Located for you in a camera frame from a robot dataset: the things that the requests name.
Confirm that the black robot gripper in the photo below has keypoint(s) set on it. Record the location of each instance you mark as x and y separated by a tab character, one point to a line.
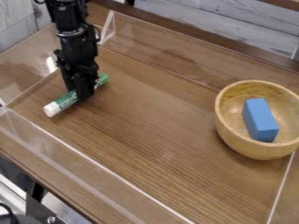
76	57

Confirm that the green and white marker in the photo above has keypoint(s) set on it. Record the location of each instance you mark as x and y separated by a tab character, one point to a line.
56	106

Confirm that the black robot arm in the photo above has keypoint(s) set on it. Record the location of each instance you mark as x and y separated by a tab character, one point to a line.
67	12

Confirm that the brown wooden bowl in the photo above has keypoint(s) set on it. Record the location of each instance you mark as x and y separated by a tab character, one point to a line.
283	102

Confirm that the blue rectangular block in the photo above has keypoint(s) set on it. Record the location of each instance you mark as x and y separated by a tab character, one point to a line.
259	120

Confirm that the clear acrylic corner bracket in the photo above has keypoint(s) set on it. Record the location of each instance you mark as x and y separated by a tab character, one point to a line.
106	32

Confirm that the black metal table frame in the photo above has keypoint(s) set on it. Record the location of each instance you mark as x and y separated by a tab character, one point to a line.
21	196

